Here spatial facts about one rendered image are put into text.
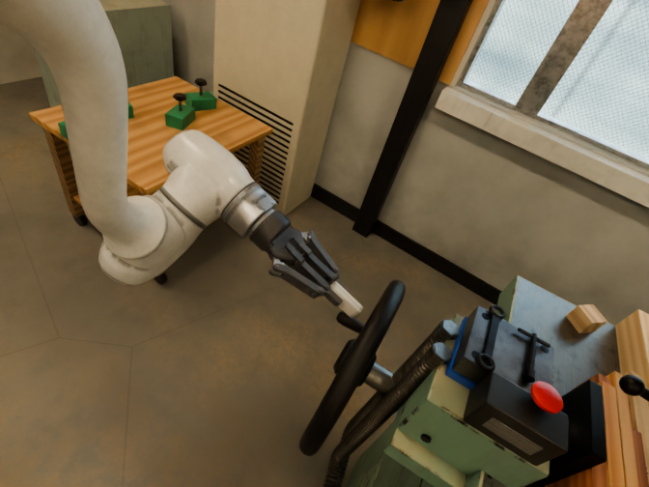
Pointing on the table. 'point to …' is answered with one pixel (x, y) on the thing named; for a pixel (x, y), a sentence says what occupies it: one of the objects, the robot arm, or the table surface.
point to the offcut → (586, 318)
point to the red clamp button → (547, 397)
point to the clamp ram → (581, 433)
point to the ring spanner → (491, 339)
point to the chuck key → (532, 355)
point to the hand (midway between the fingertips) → (343, 300)
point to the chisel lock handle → (631, 385)
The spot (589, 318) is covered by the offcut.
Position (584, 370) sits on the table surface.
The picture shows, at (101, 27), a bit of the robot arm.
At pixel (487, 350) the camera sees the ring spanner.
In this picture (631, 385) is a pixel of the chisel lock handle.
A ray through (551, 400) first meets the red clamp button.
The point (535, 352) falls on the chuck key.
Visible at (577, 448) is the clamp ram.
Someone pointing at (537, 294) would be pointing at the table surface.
